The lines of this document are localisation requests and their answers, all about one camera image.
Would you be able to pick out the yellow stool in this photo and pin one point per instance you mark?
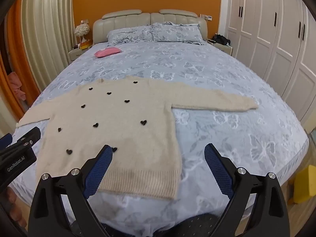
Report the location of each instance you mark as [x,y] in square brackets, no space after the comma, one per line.
[305,185]

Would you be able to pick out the white nightstand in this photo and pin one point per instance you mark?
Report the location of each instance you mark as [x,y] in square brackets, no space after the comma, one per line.
[76,54]
[226,49]

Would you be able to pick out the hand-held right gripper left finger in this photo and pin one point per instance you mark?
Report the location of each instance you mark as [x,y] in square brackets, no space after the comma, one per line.
[98,171]

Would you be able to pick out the orange curtain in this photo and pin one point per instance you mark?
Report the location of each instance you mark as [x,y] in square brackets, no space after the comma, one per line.
[14,42]

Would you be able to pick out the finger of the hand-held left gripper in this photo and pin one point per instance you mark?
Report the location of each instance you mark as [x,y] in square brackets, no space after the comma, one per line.
[27,135]
[5,140]

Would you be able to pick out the beige sweater with black hearts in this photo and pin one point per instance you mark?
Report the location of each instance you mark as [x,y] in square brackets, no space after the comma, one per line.
[111,118]

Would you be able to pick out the beige padded headboard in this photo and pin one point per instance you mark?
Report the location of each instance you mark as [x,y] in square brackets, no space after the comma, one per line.
[128,19]

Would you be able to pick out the grey butterfly print bedspread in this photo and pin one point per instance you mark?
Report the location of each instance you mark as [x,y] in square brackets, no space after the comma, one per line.
[197,66]

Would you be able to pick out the beige curtain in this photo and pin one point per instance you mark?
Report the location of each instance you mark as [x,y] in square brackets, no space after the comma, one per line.
[47,29]

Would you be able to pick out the person's left hand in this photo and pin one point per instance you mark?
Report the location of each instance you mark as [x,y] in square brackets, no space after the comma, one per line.
[8,202]

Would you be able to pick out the white wardrobe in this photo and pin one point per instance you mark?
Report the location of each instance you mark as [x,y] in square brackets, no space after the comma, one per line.
[271,29]

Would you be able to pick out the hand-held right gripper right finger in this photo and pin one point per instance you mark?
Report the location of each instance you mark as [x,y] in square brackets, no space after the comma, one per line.
[218,171]

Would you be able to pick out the grey butterfly print pillow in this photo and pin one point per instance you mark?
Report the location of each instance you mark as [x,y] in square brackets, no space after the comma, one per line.
[128,35]
[177,33]

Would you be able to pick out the pink folded cloth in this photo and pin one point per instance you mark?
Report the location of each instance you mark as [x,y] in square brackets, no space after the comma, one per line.
[107,52]

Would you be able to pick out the yellow box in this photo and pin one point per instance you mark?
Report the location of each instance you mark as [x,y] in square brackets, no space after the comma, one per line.
[86,45]

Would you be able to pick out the white feathery table lamp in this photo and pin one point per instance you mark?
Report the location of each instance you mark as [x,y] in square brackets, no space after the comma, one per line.
[82,29]

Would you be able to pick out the white wall switch panel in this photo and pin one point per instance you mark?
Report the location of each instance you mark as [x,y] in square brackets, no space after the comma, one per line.
[202,16]

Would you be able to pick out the pink clothes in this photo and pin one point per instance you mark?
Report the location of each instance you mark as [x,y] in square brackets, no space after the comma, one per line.
[17,86]

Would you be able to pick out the black bag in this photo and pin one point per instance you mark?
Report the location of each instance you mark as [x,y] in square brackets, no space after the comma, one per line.
[221,40]

